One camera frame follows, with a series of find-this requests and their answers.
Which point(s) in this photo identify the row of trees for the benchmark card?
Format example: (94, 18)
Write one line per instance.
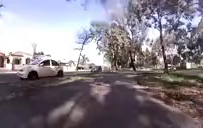
(149, 36)

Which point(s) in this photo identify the pale house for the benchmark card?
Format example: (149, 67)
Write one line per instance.
(19, 59)

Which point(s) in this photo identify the white car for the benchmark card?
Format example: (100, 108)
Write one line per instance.
(39, 69)

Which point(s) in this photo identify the vehicle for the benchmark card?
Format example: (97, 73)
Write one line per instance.
(96, 69)

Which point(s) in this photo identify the grass with leaf litter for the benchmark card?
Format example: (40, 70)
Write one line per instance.
(185, 86)

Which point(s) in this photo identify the grey asphalt road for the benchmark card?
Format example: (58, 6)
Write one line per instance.
(89, 100)

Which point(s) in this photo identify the bare thin tree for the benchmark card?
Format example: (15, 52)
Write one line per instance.
(81, 46)

